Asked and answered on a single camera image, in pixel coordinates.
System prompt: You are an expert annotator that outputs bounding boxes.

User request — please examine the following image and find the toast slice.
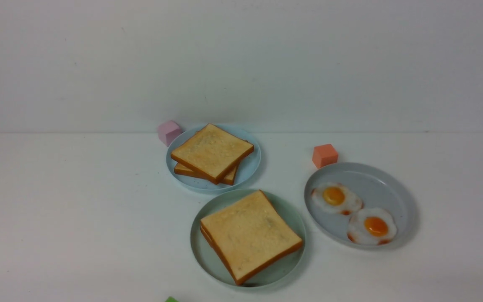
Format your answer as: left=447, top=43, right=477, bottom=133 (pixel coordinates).
left=200, top=226, right=236, bottom=282
left=200, top=190, right=307, bottom=286
left=169, top=123, right=255, bottom=185
left=173, top=163, right=239, bottom=185

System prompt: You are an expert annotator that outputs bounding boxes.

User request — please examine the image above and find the fried egg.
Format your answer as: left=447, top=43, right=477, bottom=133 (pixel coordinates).
left=310, top=183, right=364, bottom=216
left=346, top=208, right=397, bottom=245

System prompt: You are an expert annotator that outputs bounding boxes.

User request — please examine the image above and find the light blue bread plate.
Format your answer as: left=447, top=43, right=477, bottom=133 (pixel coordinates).
left=166, top=124, right=261, bottom=194

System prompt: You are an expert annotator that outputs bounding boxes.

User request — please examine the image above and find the pink cube block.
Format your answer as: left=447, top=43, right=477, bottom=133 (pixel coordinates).
left=157, top=120, right=183, bottom=147

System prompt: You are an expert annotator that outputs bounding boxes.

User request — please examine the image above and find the orange cube block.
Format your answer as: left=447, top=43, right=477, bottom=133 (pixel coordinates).
left=312, top=144, right=339, bottom=169

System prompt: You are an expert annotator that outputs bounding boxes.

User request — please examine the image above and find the mint green centre plate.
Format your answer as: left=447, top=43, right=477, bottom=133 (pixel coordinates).
left=190, top=189, right=306, bottom=290

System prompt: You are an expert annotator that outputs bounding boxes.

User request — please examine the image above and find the grey egg plate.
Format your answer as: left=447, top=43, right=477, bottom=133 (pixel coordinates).
left=304, top=162, right=418, bottom=250

